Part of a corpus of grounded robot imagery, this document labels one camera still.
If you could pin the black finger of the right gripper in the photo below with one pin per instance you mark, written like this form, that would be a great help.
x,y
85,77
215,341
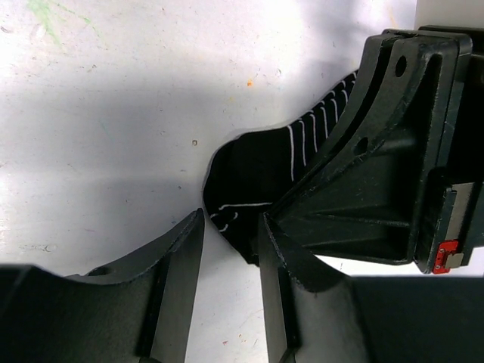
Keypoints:
x,y
362,195

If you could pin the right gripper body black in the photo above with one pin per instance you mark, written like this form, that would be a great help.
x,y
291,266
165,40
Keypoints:
x,y
453,221

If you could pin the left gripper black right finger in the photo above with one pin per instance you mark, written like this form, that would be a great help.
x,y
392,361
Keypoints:
x,y
315,313

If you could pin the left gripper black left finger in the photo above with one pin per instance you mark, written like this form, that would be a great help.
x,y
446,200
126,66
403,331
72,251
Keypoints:
x,y
137,308

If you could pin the black sock thin white stripes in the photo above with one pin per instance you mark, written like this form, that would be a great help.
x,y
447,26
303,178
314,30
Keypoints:
x,y
248,174

